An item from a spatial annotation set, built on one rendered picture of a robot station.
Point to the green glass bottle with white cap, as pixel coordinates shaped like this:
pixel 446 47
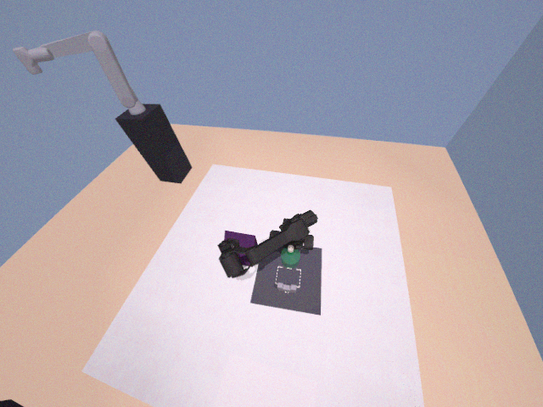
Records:
pixel 290 257

